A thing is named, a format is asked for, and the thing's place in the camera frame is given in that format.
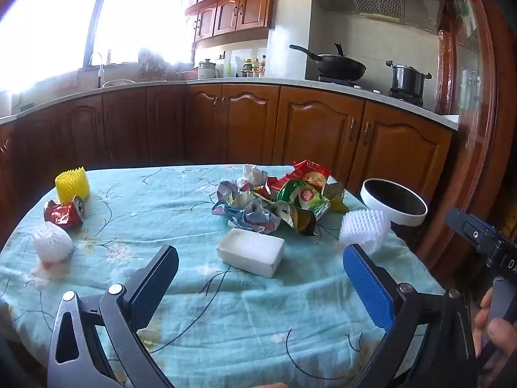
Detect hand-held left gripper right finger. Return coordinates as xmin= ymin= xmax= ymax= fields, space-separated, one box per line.
xmin=343 ymin=243 xmax=479 ymax=388

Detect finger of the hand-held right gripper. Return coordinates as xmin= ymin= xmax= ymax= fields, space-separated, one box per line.
xmin=446 ymin=207 xmax=502 ymax=262

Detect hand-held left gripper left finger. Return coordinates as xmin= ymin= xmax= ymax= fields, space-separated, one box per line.
xmin=46 ymin=244 xmax=180 ymax=388

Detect white round bin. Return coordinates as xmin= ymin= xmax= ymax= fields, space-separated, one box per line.
xmin=360 ymin=178 xmax=428 ymax=229

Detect white purple wrapper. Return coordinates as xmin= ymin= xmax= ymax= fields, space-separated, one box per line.
xmin=212 ymin=180 xmax=283 ymax=235

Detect person's right hand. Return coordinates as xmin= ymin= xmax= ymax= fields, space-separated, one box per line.
xmin=472 ymin=288 xmax=517 ymax=373

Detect blue floral tablecloth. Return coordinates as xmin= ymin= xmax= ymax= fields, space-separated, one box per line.
xmin=0 ymin=164 xmax=445 ymax=388

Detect white foam block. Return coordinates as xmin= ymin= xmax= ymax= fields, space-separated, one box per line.
xmin=216 ymin=228 xmax=285 ymax=279

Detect crumpled green snack wrapper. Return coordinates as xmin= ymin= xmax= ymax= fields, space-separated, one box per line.
xmin=277 ymin=178 xmax=350 ymax=237

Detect crushed red can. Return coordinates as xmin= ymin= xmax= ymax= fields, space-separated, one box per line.
xmin=44 ymin=195 xmax=85 ymax=229

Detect yellow foam fruit net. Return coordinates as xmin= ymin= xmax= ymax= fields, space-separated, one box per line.
xmin=55 ymin=165 xmax=90 ymax=203

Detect open red snack packet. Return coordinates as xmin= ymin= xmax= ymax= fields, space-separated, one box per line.
xmin=269 ymin=160 xmax=332 ymax=190

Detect wooden framed glass door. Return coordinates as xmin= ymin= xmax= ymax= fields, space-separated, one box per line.
xmin=420 ymin=0 xmax=517 ymax=275

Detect crumpled white tissue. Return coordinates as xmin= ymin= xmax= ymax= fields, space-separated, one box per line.
xmin=241 ymin=164 xmax=269 ymax=189

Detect lidded cooking pot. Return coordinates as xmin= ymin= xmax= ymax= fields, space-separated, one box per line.
xmin=385 ymin=60 xmax=433 ymax=95

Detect lower wooden cabinets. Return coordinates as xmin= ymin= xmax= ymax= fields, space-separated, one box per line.
xmin=0 ymin=83 xmax=455 ymax=227

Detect wooden cabinets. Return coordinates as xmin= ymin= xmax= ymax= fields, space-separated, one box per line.
xmin=0 ymin=83 xmax=455 ymax=227
xmin=178 ymin=0 xmax=441 ymax=49

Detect black wok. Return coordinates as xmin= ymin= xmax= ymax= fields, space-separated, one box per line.
xmin=289 ymin=43 xmax=367 ymax=82

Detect kitchen faucet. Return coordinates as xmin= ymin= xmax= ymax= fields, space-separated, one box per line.
xmin=88 ymin=52 xmax=105 ymax=89

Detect white rice cooker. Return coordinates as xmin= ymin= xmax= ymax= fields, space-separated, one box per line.
xmin=196 ymin=59 xmax=220 ymax=80

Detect grey stone countertop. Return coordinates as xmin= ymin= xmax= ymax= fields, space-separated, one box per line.
xmin=0 ymin=77 xmax=461 ymax=130

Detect bright kitchen window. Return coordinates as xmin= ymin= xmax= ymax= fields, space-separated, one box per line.
xmin=0 ymin=0 xmax=195 ymax=93

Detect upper wooden cabinets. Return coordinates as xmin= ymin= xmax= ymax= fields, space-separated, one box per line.
xmin=178 ymin=0 xmax=441 ymax=49

